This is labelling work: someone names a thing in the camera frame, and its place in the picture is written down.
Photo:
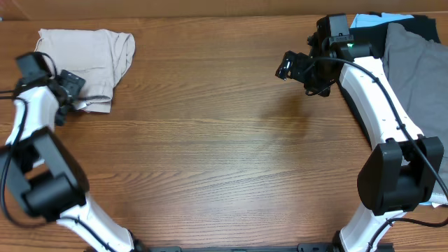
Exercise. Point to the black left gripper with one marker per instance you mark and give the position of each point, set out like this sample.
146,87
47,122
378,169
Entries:
72,83

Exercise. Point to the black garment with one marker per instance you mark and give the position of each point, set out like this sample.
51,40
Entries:
385,38

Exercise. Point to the beige khaki shorts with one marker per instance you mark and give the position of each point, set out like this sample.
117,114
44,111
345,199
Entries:
101,57

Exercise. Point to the grey garment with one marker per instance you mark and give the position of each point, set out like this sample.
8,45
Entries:
416,69

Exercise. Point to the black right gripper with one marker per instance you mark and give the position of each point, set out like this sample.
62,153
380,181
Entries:
289,66

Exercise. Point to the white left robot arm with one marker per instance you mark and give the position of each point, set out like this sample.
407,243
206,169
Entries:
42,175

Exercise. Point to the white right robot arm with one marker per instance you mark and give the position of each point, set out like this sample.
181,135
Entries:
402,168

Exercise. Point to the light blue garment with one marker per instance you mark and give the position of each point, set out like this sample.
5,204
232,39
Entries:
370,20

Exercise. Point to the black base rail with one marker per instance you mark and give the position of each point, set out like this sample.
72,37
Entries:
307,247

